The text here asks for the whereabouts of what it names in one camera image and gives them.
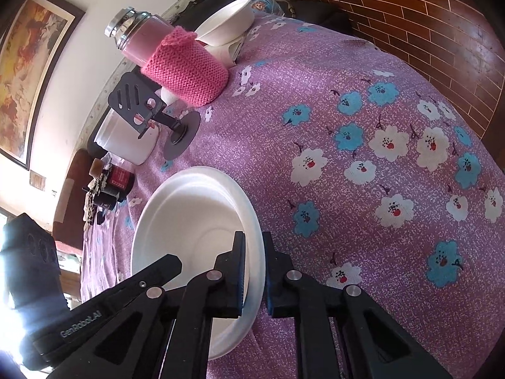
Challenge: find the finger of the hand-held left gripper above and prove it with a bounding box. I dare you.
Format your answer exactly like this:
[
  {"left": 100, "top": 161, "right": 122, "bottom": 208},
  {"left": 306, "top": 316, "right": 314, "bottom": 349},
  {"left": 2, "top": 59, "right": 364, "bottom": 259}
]
[{"left": 118, "top": 255, "right": 183, "bottom": 298}]

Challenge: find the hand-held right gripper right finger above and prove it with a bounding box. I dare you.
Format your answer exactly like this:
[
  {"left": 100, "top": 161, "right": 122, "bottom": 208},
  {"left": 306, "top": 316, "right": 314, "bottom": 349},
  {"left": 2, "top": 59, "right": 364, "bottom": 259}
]
[{"left": 261, "top": 231, "right": 454, "bottom": 379}]

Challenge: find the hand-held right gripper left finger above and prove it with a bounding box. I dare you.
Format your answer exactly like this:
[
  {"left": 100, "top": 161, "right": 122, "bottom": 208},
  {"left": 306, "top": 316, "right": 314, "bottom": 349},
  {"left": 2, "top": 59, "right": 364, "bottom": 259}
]
[{"left": 49, "top": 231, "right": 247, "bottom": 379}]

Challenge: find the white foam bowl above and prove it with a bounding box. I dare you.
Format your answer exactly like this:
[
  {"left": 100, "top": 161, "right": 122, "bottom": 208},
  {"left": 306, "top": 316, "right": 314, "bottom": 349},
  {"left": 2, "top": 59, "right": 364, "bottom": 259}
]
[{"left": 130, "top": 166, "right": 266, "bottom": 361}]

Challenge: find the cream plastic bowl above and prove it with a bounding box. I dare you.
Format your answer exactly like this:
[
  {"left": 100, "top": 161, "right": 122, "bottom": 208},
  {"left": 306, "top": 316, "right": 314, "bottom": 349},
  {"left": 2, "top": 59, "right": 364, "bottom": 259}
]
[
  {"left": 203, "top": 39, "right": 245, "bottom": 69},
  {"left": 194, "top": 0, "right": 255, "bottom": 47}
]

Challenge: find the brown-cap jar with red label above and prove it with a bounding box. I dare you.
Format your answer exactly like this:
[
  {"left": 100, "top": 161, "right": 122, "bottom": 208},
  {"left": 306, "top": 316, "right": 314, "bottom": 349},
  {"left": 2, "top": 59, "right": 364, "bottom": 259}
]
[{"left": 89, "top": 158, "right": 135, "bottom": 210}]

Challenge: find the dark wooden furniture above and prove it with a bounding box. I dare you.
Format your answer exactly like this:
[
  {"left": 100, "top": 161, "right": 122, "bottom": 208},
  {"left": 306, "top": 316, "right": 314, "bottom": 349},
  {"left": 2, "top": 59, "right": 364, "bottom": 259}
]
[{"left": 53, "top": 149, "right": 97, "bottom": 253}]

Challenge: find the purple floral tablecloth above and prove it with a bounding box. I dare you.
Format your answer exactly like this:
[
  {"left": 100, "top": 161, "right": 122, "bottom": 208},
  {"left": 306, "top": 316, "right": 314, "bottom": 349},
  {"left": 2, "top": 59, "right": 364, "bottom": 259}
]
[{"left": 81, "top": 8, "right": 505, "bottom": 379}]

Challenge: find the white plastic jar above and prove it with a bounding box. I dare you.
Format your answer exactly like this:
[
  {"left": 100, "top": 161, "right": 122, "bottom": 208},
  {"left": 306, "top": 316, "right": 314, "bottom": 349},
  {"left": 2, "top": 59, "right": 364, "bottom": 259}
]
[{"left": 93, "top": 108, "right": 160, "bottom": 165}]

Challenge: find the small white container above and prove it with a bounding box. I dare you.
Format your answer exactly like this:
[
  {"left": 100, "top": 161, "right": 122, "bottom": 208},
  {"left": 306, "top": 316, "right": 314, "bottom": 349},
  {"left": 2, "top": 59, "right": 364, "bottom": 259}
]
[{"left": 160, "top": 86, "right": 188, "bottom": 105}]

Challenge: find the black phone stand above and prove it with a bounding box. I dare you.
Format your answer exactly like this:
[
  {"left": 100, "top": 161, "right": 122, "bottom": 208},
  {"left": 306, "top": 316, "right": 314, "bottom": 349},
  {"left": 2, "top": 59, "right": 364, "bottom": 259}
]
[{"left": 108, "top": 72, "right": 202, "bottom": 159}]

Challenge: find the pink thermos with knitted sleeve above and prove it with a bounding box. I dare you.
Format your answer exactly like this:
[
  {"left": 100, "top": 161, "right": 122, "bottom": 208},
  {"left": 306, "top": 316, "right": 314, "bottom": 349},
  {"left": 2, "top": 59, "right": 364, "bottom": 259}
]
[{"left": 104, "top": 6, "right": 229, "bottom": 107}]

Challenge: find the blue patterned bag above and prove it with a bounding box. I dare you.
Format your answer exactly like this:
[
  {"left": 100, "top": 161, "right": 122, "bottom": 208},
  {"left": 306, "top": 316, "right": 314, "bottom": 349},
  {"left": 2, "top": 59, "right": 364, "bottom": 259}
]
[{"left": 248, "top": 0, "right": 285, "bottom": 14}]

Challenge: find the framed wall painting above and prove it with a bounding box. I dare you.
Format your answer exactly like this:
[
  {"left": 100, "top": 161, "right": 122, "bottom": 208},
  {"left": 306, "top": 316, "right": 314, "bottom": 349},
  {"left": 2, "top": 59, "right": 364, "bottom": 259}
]
[{"left": 0, "top": 0, "right": 86, "bottom": 171}]

